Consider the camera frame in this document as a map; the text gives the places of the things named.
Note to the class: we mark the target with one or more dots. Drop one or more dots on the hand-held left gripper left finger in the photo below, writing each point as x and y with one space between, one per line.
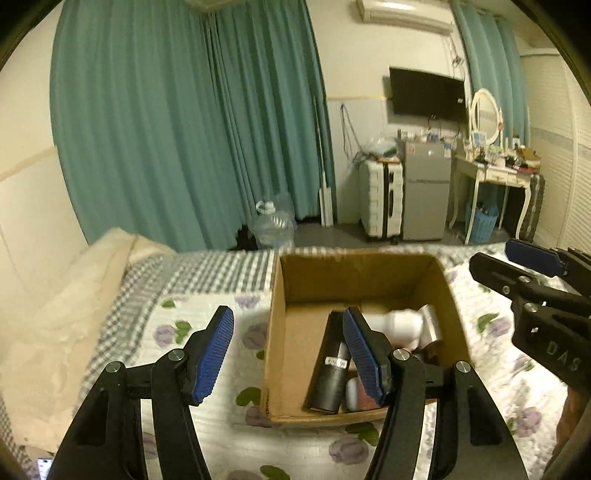
212 360

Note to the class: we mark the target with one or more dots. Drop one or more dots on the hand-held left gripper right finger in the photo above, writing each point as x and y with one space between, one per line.
364 364

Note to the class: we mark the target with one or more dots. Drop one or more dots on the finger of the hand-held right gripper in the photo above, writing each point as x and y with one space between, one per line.
531 256
498 277

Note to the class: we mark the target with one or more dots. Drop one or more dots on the small white round case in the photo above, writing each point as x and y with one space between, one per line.
353 392

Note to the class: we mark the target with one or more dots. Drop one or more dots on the black cylindrical bottle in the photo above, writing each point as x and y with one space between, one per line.
328 378

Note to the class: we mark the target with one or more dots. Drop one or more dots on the white plastic bottle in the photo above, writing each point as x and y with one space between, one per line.
397 323

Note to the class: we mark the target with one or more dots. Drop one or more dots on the large white charger adapter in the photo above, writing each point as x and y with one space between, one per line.
434 323

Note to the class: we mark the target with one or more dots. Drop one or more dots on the person's right forearm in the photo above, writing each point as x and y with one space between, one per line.
570 424

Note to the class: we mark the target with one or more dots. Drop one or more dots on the dark checkered suitcase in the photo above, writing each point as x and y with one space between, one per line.
534 207

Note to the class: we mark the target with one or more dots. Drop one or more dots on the blue plastic basket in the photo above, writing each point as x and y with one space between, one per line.
482 226

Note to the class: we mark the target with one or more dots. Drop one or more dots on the white floral quilt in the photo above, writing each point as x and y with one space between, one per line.
152 332

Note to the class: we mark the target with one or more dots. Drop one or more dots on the white dressing table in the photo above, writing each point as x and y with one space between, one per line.
496 173

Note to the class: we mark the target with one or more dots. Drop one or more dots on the small brown cardboard box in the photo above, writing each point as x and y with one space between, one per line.
528 156

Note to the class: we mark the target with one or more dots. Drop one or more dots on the grey small fridge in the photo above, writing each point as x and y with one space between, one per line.
427 194

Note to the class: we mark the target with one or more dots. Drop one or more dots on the white louvred wardrobe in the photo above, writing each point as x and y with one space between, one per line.
558 138

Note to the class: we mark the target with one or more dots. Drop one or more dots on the small dark object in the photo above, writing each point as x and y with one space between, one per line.
244 236

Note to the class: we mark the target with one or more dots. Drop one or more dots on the white suitcase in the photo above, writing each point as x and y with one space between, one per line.
378 203

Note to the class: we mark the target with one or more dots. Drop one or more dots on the clear water jug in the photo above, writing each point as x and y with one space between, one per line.
274 226

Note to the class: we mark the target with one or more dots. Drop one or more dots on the white oval mirror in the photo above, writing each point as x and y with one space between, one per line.
485 115

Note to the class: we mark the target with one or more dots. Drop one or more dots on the cream blanket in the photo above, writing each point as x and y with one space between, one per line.
55 323

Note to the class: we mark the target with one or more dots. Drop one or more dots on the white mop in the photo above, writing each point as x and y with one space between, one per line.
325 203

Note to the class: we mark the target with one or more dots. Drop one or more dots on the clear plastic bag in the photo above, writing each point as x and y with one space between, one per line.
383 146

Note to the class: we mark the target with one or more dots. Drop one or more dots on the narrow teal curtain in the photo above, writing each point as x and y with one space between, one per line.
494 60

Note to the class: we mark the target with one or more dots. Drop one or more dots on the wide teal curtain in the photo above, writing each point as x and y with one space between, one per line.
138 115

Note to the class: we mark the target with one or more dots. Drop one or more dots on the white air conditioner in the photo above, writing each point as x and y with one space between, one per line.
401 14

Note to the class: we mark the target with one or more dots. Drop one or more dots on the black wall television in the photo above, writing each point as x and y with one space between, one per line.
427 94

